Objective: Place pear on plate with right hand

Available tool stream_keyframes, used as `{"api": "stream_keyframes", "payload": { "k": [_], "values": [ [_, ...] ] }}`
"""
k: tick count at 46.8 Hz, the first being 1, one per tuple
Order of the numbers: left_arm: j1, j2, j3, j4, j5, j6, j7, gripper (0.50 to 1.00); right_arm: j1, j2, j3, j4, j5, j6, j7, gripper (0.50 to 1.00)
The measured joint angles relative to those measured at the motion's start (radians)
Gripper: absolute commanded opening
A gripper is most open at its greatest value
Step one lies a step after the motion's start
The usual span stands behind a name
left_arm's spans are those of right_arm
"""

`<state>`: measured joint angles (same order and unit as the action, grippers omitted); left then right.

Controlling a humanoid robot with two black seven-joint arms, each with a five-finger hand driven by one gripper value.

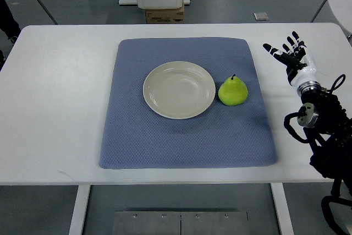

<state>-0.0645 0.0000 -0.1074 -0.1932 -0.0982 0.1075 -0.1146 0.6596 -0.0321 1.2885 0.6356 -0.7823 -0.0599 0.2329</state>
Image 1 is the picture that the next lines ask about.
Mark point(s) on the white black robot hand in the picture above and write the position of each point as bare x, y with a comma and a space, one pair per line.
297, 58

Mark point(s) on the green pear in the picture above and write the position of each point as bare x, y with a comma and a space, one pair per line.
233, 91

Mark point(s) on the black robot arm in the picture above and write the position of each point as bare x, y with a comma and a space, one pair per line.
323, 123

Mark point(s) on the grey floor outlet plate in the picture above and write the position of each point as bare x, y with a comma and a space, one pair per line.
261, 16

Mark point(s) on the cream ceramic plate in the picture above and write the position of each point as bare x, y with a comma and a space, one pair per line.
179, 90

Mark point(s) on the cardboard box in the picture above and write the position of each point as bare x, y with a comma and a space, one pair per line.
165, 16

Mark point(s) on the right white table leg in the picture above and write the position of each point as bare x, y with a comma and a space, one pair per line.
281, 207

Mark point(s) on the white table leg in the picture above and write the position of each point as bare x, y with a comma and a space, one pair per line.
79, 211
281, 207

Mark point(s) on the blue textured cloth mat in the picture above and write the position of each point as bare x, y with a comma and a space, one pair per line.
136, 137

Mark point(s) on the left white table leg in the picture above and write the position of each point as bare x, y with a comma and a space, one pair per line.
79, 211

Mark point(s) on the person in dark clothes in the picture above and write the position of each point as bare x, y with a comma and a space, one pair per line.
8, 24

